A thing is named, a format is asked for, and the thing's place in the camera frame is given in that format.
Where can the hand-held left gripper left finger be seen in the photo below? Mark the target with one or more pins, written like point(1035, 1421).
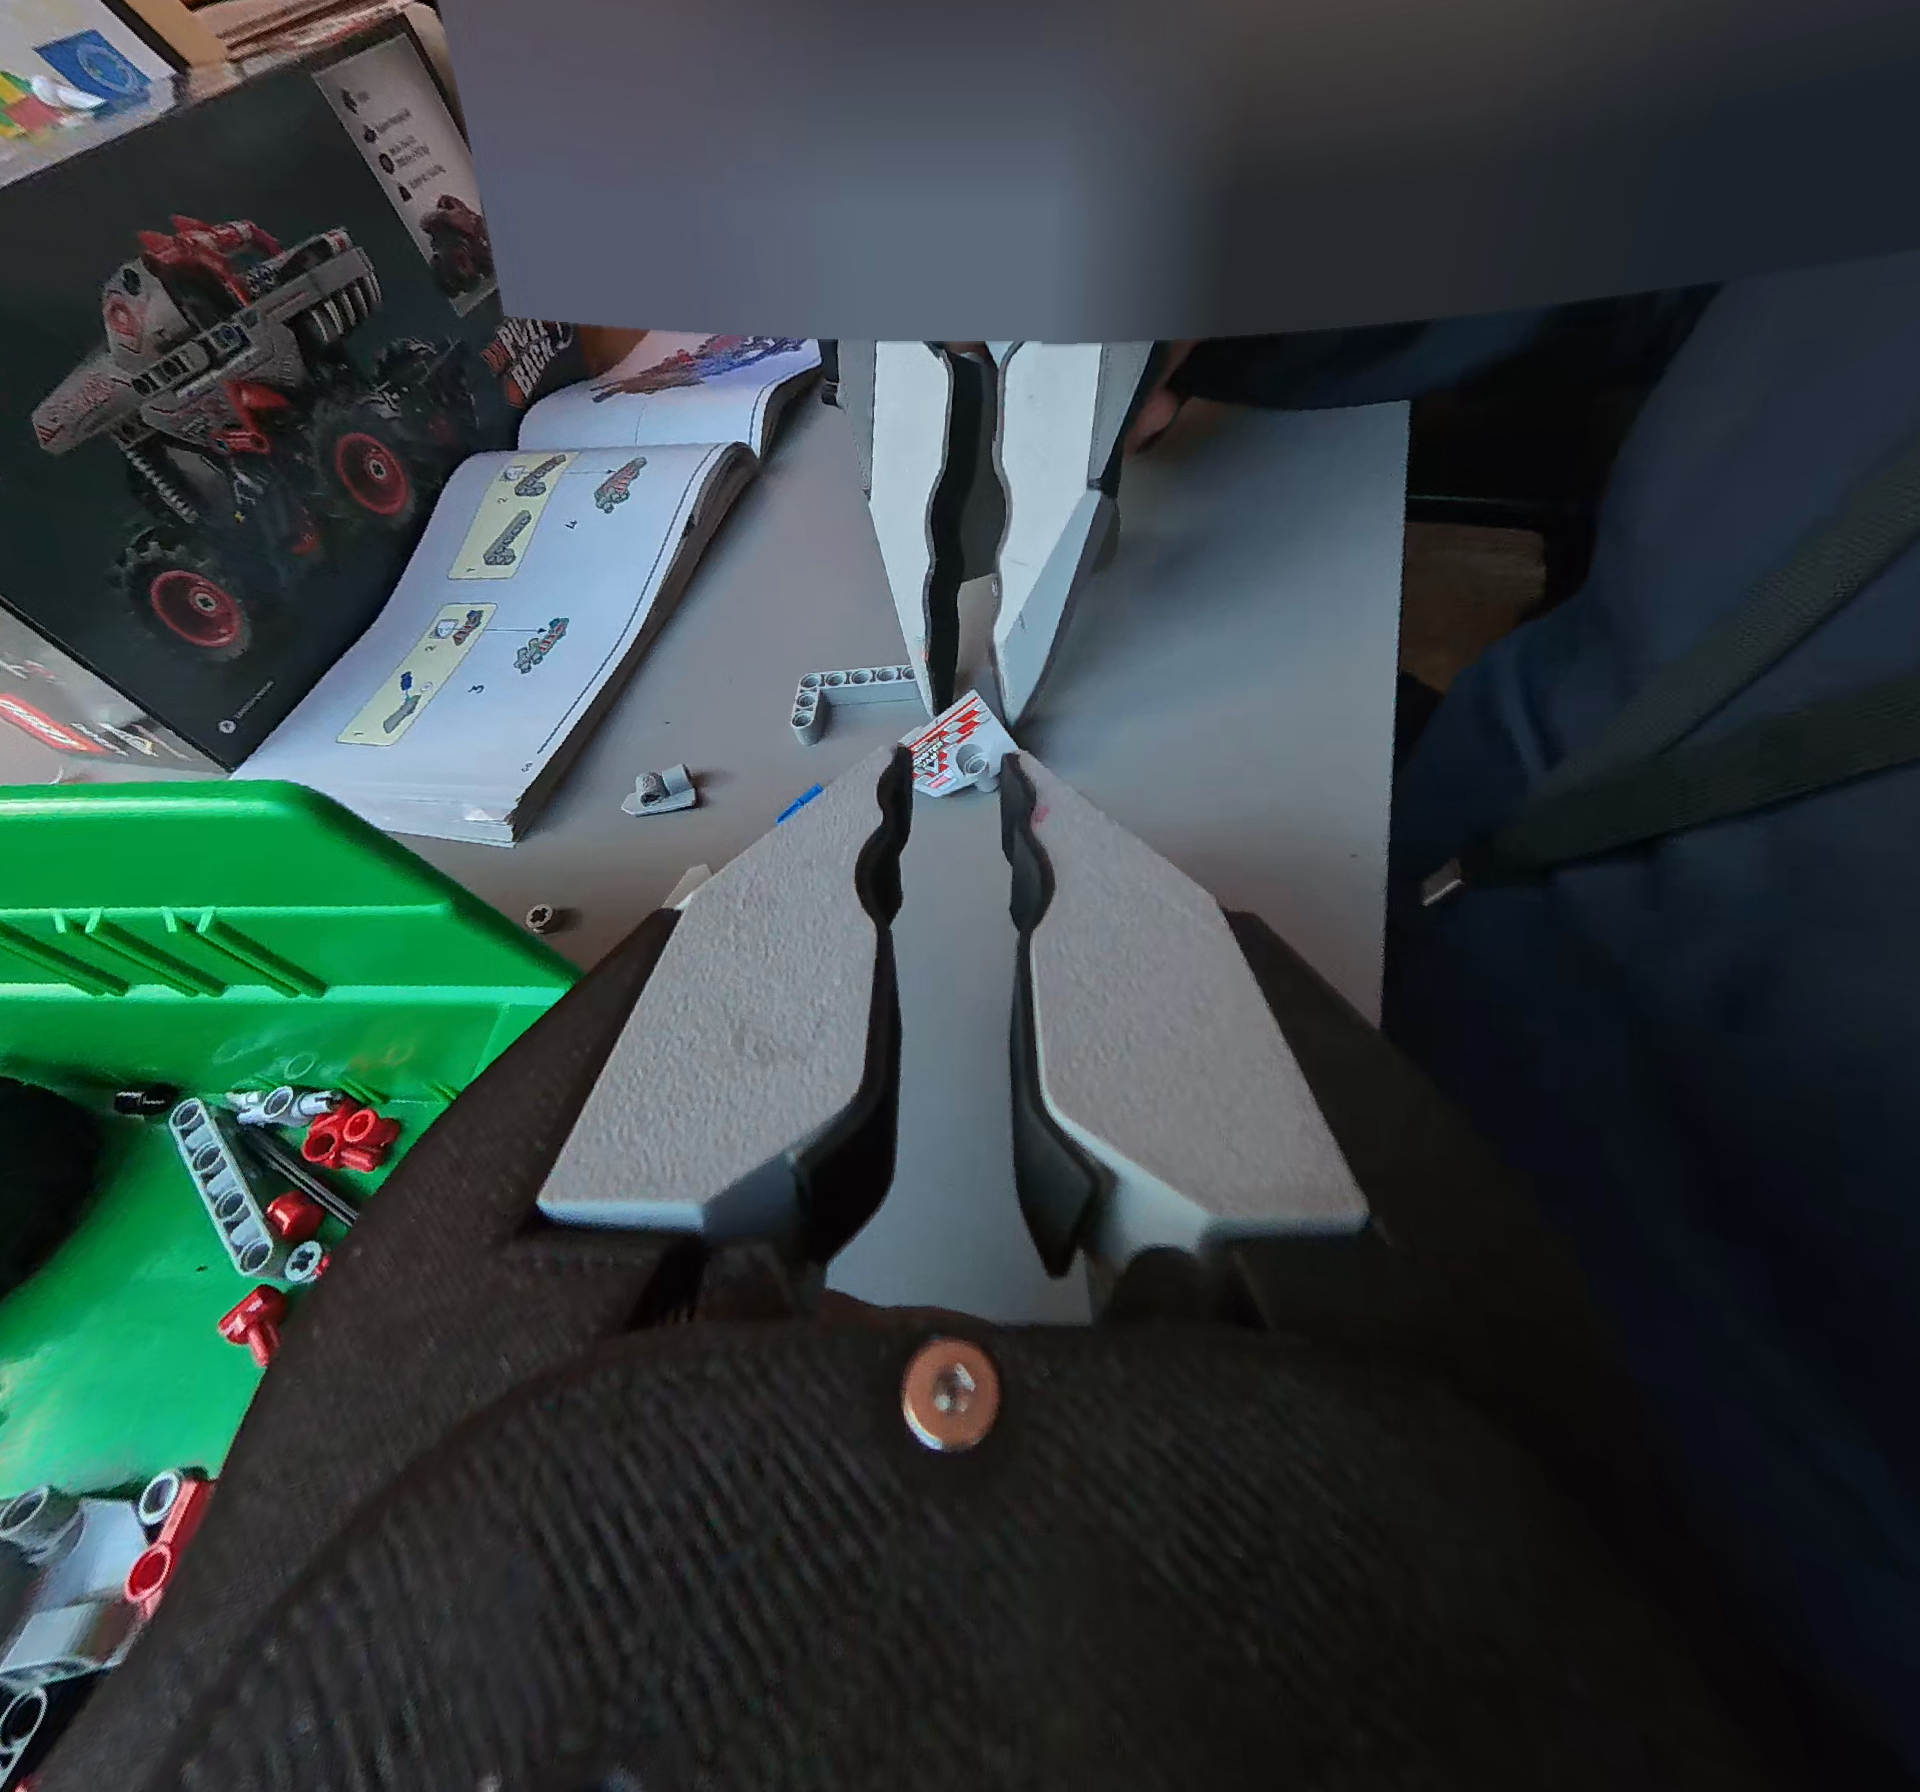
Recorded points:
point(721, 1044)

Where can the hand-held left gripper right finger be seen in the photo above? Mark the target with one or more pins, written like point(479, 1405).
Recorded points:
point(1172, 1057)

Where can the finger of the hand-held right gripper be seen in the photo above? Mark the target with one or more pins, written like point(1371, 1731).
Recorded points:
point(1049, 503)
point(908, 472)

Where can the grey red printed lego panel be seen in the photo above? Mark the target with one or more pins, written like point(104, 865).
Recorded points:
point(946, 751)

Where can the grey angled lego beam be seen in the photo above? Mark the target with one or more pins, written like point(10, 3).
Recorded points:
point(857, 684)

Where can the blue lego pin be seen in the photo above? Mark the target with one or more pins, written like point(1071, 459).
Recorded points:
point(801, 803)

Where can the small grey lego connector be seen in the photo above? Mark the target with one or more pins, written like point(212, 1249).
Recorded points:
point(662, 790)

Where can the red double lego connector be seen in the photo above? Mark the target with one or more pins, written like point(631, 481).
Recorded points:
point(348, 1136)

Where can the black lego axle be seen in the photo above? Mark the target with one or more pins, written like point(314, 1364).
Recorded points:
point(308, 1179)

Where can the lego instruction booklet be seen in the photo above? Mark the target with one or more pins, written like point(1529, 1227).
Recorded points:
point(511, 654)

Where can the white grey lego piece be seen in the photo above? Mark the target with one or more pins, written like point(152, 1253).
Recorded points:
point(278, 1106)

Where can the small red lego piece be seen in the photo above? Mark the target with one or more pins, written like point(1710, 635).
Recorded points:
point(294, 1214)

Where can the grey straight lego beam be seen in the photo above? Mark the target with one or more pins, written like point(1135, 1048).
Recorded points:
point(225, 1177)

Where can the black lego pin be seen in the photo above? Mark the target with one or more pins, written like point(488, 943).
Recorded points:
point(148, 1103)

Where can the black lego set box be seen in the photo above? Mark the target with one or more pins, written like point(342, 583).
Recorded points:
point(225, 368)

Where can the grey red lego assembly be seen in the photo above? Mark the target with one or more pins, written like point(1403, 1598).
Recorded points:
point(84, 1568)

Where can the green plastic bin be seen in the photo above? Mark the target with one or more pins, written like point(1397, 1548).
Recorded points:
point(225, 893)

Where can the person's navy clothing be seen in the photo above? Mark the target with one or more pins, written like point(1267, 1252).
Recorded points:
point(1682, 1147)

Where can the white printed box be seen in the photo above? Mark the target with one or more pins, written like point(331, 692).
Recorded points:
point(60, 6)

